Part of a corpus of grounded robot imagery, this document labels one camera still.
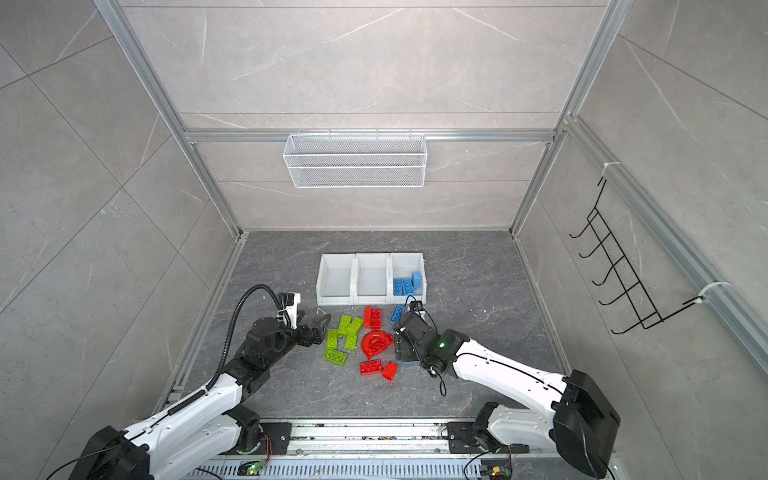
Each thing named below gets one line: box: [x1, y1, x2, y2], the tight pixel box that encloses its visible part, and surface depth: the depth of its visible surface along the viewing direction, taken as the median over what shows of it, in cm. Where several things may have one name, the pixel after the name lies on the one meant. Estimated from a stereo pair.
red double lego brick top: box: [363, 306, 383, 330], surface depth 95 cm
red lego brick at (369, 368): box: [359, 360, 383, 376], surface depth 86 cm
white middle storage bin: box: [353, 253, 392, 305], surface depth 103 cm
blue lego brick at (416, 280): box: [411, 271, 422, 290], surface depth 102 cm
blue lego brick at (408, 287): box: [403, 278, 415, 296], surface depth 100 cm
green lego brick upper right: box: [344, 317, 364, 351], surface depth 92 cm
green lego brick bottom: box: [323, 349, 347, 366], surface depth 88 cm
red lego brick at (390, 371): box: [382, 361, 398, 382], surface depth 85 cm
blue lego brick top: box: [390, 305, 403, 325], surface depth 97 cm
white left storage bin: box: [316, 253, 357, 306], surface depth 103 cm
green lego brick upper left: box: [338, 315, 352, 335], surface depth 94 cm
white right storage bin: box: [388, 252, 427, 305], surface depth 105 cm
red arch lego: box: [361, 331, 395, 360], surface depth 90 cm
